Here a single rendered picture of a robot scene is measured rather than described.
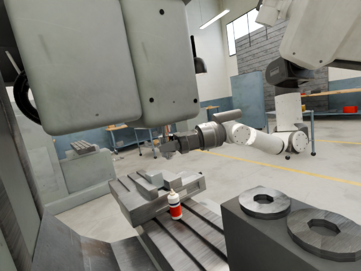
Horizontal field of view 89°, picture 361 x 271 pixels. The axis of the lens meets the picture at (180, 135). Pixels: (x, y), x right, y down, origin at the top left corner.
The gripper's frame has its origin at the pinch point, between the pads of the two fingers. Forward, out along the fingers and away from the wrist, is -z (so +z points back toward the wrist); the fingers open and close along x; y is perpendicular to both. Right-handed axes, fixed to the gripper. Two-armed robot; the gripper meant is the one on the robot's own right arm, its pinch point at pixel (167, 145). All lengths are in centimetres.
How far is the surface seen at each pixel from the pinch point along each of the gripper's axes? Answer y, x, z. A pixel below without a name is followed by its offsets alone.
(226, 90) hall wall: -25, -853, 488
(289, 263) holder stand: 11.1, 38.7, 8.2
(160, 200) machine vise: 22.6, -8.8, -5.5
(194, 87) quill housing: -15.9, 7.2, 9.6
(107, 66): -22.2, 16.4, -10.8
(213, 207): 35.9, -14.3, 16.8
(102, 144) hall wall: 89, -637, -144
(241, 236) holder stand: 12.9, 29.7, 6.2
